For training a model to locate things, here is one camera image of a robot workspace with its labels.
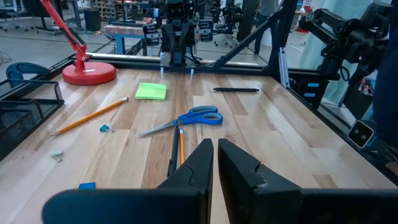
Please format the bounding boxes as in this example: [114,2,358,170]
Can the red desk lamp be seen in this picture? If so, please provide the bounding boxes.
[39,0,118,86]

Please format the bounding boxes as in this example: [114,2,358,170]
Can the black aluminium table frame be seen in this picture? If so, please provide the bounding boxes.
[0,0,398,187]

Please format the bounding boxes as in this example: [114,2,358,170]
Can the green sticky note pad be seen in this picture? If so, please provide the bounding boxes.
[135,82,168,101]

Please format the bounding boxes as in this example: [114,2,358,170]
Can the silver metal bracket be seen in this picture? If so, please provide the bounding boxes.
[278,46,290,90]

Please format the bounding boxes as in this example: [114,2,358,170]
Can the pale binder clip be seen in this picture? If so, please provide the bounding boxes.
[49,149,65,163]

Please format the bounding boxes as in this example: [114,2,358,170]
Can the black mesh desk organizer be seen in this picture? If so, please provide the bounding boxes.
[0,79,65,162]

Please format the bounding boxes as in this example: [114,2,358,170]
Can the black control box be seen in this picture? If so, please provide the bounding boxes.
[289,77,330,109]

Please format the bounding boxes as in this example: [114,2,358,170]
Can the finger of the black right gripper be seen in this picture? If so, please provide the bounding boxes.
[177,21,187,52]
[169,21,178,52]

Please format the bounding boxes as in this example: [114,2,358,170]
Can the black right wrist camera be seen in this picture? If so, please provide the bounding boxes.
[165,1,187,19]

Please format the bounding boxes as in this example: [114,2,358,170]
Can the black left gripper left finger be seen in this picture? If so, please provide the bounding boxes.
[42,138,215,224]

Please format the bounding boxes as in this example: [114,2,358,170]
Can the table level depth camera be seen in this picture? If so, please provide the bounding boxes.
[346,119,377,149]

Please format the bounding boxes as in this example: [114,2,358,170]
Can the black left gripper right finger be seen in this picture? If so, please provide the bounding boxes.
[218,138,398,224]

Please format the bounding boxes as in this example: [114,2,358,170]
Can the blue handled scissors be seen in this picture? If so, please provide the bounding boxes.
[139,105,224,138]

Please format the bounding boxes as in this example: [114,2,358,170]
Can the blue legged wooden workbench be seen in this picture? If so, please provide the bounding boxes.
[104,23,218,57]

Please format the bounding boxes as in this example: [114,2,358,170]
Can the black waste bin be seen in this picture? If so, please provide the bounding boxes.
[83,7,102,32]

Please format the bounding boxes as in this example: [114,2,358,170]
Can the background robot station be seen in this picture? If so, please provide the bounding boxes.
[214,0,246,32]

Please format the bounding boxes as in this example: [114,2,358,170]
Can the orange wooden pencil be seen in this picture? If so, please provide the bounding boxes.
[178,128,186,166]
[51,96,130,137]

